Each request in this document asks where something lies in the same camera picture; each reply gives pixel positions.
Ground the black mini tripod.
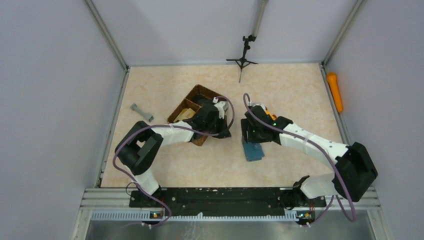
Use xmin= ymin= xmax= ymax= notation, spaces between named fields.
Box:
xmin=226 ymin=34 xmax=258 ymax=83

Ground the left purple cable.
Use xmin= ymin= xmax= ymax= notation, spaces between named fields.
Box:
xmin=112 ymin=95 xmax=235 ymax=228

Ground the orange toy car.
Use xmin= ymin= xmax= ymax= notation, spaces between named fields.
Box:
xmin=262 ymin=105 xmax=277 ymax=121

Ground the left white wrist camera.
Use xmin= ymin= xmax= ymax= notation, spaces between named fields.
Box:
xmin=212 ymin=97 xmax=228 ymax=118

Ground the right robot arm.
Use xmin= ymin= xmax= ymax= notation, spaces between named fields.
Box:
xmin=243 ymin=105 xmax=378 ymax=206

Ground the grey plastic dumbbell part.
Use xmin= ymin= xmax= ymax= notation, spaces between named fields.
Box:
xmin=130 ymin=103 xmax=154 ymax=123

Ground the orange flashlight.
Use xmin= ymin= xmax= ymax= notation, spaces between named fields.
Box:
xmin=326 ymin=72 xmax=344 ymax=113

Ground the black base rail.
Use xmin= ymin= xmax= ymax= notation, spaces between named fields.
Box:
xmin=129 ymin=187 xmax=327 ymax=217

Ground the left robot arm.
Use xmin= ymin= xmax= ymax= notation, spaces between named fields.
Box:
xmin=114 ymin=101 xmax=231 ymax=207

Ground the purple cable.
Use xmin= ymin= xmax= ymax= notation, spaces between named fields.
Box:
xmin=243 ymin=93 xmax=359 ymax=223
xmin=112 ymin=95 xmax=235 ymax=228

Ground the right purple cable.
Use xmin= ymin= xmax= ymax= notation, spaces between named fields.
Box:
xmin=243 ymin=93 xmax=359 ymax=223

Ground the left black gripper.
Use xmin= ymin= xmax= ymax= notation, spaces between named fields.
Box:
xmin=204 ymin=114 xmax=232 ymax=139

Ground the brown woven divided basket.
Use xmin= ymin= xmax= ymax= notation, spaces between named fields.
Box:
xmin=162 ymin=84 xmax=232 ymax=147

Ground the yellow card in basket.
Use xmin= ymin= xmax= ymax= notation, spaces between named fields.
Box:
xmin=173 ymin=108 xmax=196 ymax=123

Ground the grey vertical pole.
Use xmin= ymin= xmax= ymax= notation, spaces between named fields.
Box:
xmin=251 ymin=0 xmax=269 ymax=39

